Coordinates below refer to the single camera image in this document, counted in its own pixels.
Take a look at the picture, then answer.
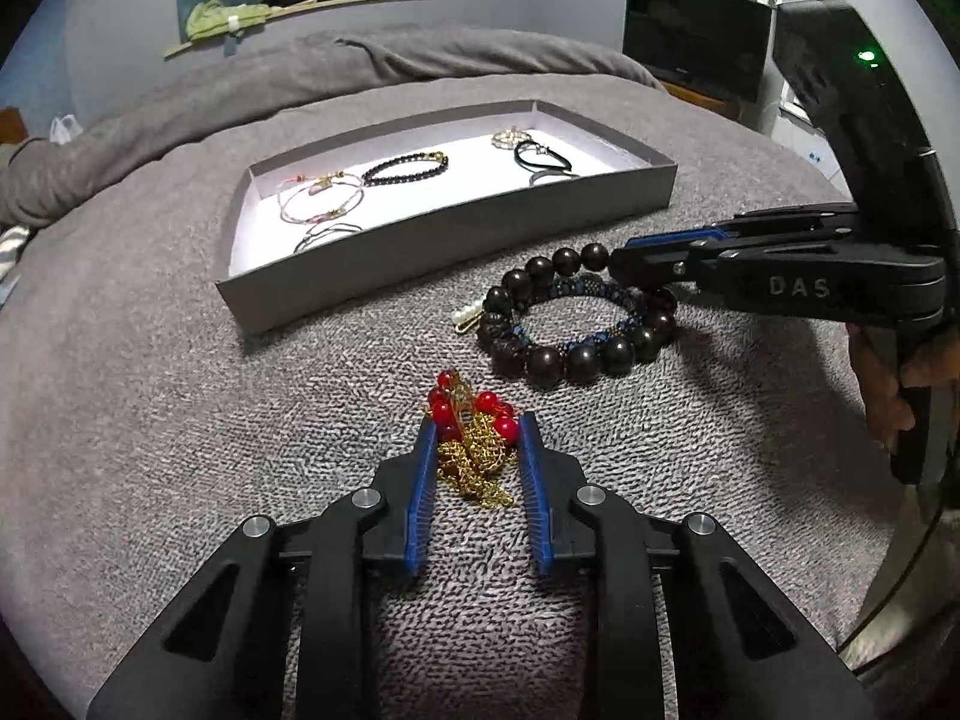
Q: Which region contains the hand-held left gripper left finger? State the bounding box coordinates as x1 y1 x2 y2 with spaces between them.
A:
86 412 440 720

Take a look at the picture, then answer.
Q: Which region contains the black cable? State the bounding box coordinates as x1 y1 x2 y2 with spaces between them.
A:
836 465 952 674

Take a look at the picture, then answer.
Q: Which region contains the wooden television stand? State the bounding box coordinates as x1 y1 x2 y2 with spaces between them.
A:
660 79 743 121

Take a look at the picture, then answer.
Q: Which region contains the pink string bracelet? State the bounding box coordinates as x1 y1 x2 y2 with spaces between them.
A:
277 171 366 224

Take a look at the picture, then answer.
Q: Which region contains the small black bead bracelet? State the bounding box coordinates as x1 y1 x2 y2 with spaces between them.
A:
361 151 449 187

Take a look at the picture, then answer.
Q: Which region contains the blue beaded bracelet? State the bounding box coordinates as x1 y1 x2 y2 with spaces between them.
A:
517 276 653 361

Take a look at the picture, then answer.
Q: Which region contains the dark wooden bead bracelet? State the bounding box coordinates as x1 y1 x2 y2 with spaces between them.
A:
476 242 680 389

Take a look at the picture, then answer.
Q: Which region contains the white appliance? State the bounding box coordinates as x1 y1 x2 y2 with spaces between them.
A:
754 79 845 182

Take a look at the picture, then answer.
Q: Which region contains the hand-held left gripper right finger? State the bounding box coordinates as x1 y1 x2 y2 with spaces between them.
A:
517 411 878 720

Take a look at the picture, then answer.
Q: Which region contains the striped pillow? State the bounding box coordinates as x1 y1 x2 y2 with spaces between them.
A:
0 223 35 287

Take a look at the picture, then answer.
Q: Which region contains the black cord bracelet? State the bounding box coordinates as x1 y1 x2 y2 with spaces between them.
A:
514 141 578 175

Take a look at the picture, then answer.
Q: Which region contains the grey duvet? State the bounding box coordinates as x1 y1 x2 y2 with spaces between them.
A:
0 30 665 230

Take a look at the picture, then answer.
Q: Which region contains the person's right hand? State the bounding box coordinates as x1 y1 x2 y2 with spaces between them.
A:
850 319 960 455

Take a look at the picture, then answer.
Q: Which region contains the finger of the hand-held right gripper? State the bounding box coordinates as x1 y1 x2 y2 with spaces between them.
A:
609 242 721 292
622 202 861 251

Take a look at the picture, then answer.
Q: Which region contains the black television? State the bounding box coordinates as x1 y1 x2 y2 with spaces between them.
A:
622 0 773 102

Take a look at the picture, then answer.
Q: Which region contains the shallow grey cardboard box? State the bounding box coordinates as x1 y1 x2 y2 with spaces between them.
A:
215 97 680 335

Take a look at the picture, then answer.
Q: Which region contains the red bead gold chain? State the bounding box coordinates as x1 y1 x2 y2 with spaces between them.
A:
426 369 526 509

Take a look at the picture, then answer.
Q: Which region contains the green cloth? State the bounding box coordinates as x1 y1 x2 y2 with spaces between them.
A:
185 0 275 41

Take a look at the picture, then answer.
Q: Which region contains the olive green pillow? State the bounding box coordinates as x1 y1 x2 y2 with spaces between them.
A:
0 136 46 181

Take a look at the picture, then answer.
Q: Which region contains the window sill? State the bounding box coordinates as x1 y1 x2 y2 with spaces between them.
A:
163 0 436 59

